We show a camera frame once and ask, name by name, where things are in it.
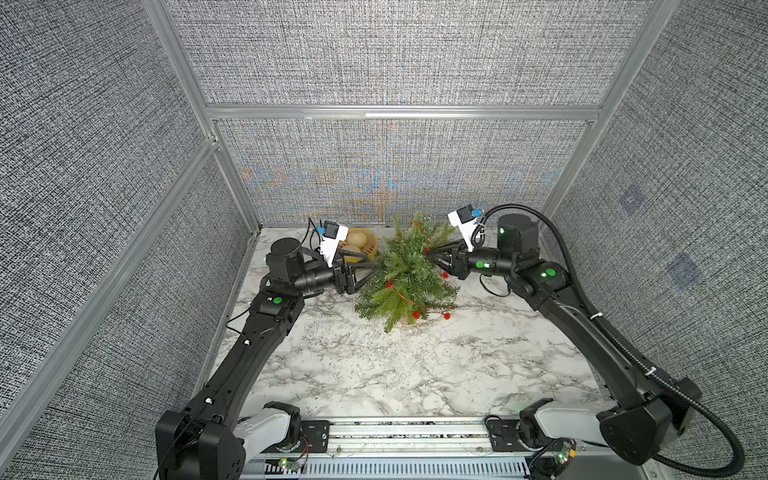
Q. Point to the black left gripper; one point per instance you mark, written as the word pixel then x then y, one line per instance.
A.
pixel 343 274

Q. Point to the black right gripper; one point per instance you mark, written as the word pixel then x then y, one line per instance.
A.
pixel 460 257

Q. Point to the small green christmas tree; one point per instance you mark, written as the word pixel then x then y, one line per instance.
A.
pixel 369 300

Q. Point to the red string lights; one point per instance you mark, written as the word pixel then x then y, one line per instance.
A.
pixel 413 284

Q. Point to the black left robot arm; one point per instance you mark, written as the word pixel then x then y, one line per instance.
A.
pixel 209 438

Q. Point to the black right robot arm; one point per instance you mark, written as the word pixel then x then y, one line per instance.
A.
pixel 639 417

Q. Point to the yellow bamboo steamer basket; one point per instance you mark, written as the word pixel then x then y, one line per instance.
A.
pixel 370 250

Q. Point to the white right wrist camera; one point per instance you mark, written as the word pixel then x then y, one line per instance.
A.
pixel 466 220

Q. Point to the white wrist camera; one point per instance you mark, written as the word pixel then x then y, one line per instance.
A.
pixel 466 220
pixel 331 235

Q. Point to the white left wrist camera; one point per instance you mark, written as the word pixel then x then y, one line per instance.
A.
pixel 331 235

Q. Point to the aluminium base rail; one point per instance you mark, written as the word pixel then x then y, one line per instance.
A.
pixel 432 448

